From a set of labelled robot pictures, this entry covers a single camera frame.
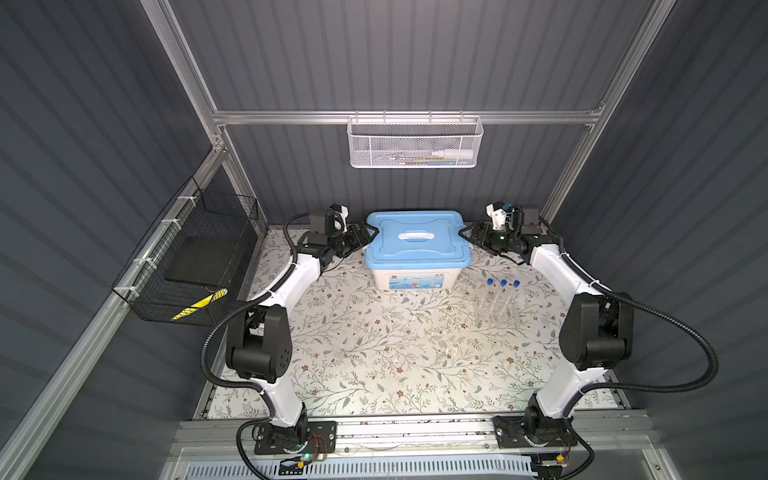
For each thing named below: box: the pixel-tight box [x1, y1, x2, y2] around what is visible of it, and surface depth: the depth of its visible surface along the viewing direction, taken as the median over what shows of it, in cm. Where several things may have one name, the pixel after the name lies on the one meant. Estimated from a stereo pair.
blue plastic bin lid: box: [365, 210, 472, 269], surface depth 94 cm
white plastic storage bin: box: [370, 268, 463, 291], surface depth 96 cm
